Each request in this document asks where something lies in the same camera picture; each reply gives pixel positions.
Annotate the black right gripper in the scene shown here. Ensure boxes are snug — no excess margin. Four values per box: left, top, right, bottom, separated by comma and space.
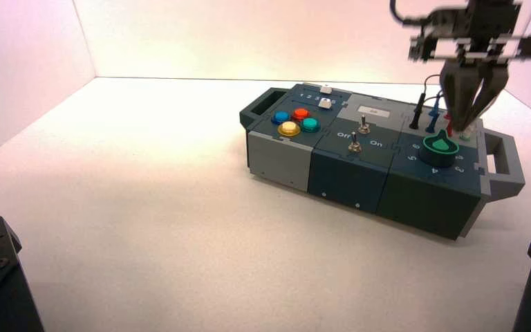
407, 0, 531, 135

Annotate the dark knob with green pointer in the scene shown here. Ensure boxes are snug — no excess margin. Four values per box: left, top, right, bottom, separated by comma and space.
418, 129, 460, 169

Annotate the blue grey control box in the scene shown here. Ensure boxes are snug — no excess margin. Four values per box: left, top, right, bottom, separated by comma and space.
239, 82, 526, 241

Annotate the yellow round push button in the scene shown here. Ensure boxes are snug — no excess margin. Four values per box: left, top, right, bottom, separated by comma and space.
277, 120, 302, 138

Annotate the white banana plug cable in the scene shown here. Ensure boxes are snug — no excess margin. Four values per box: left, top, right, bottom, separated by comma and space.
459, 121, 483, 141

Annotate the blue banana plug cable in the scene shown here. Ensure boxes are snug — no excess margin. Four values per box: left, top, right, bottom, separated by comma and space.
425, 89, 447, 135

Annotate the black banana plug cable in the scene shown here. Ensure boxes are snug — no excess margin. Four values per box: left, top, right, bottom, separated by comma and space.
409, 74, 443, 131

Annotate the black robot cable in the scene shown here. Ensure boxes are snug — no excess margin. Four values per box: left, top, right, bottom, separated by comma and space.
389, 0, 434, 26

